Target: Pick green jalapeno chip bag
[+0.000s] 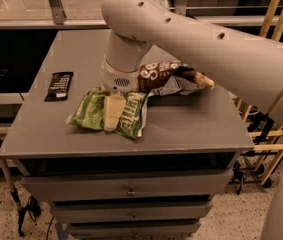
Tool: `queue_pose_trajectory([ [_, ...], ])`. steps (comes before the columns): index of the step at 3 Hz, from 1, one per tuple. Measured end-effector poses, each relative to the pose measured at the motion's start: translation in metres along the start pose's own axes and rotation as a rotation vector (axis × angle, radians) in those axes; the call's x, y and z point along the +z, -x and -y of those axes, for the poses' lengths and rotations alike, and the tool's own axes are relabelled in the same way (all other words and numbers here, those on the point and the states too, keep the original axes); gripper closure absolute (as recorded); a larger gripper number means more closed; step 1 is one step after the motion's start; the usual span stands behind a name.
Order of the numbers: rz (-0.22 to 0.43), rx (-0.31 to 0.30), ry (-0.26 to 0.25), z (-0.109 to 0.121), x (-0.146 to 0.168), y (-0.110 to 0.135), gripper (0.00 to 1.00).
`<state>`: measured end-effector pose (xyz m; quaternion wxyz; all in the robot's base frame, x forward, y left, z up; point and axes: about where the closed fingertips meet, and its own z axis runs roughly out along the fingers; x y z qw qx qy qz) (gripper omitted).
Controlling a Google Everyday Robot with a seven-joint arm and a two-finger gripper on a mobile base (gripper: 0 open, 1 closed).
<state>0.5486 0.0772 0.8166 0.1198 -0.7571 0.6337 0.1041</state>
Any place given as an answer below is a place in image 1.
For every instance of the black snack bar wrapper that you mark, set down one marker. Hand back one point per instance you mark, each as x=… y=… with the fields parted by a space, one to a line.
x=59 y=86

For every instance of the grey drawer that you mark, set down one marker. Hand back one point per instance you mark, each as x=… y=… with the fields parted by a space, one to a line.
x=126 y=212
x=127 y=185
x=133 y=230

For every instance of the brown chip bag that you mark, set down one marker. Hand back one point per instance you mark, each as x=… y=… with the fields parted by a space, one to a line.
x=171 y=77

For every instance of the middle grey drawer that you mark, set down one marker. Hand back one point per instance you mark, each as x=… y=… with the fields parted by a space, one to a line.
x=126 y=212

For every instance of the top grey drawer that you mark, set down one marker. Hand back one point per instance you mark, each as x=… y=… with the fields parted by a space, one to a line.
x=127 y=185

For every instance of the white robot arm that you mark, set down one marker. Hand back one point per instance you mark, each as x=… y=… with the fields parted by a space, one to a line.
x=248 y=66

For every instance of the black tripod stand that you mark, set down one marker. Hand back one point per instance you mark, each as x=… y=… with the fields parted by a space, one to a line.
x=32 y=207

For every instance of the green jalapeno chip bag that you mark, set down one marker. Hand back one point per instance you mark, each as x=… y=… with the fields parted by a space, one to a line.
x=90 y=113

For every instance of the bottom grey drawer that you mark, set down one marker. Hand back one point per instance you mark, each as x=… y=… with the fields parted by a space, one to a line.
x=133 y=230

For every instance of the metal railing frame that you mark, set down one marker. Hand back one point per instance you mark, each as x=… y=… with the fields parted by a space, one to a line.
x=47 y=10

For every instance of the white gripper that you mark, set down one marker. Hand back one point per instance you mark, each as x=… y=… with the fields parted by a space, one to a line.
x=118 y=80

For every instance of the yellow wooden rack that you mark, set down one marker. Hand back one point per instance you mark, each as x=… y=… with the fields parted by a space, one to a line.
x=266 y=129

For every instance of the grey drawer cabinet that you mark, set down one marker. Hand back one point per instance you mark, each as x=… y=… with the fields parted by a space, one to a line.
x=202 y=131

